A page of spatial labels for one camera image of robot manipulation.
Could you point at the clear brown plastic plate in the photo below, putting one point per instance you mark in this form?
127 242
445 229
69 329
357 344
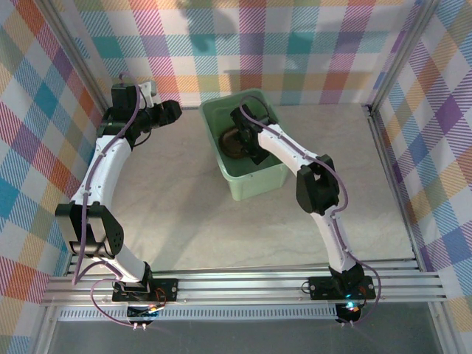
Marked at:
228 144

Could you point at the green plastic bin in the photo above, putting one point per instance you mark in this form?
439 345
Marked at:
254 184

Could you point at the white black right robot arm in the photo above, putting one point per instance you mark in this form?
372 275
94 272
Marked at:
284 147

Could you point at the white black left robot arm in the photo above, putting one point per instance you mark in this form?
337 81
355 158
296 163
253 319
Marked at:
101 169

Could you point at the left controller board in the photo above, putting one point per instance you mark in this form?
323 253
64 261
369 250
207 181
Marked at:
142 313

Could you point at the controller board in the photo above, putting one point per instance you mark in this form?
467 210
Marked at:
142 313
350 311

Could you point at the right controller board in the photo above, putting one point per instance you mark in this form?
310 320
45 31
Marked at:
350 311

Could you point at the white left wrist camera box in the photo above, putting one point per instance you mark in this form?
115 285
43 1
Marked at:
149 90

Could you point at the aluminium left corner post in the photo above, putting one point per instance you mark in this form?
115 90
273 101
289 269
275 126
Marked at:
73 59

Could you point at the aluminium corner post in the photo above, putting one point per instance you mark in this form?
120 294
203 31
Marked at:
73 59
402 51

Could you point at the aluminium left side rail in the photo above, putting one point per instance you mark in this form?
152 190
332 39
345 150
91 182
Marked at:
73 254

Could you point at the aluminium right side rail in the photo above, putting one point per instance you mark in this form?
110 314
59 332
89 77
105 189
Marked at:
391 177

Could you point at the aluminium frame rail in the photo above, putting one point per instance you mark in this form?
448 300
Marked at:
239 287

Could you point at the aluminium right corner post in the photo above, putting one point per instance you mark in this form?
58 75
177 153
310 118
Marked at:
402 51

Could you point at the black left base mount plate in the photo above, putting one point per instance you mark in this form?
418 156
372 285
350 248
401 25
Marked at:
166 289

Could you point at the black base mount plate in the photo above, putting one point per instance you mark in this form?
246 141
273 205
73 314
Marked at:
166 289
321 287

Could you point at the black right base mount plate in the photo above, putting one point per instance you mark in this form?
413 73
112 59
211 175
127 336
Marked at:
321 287

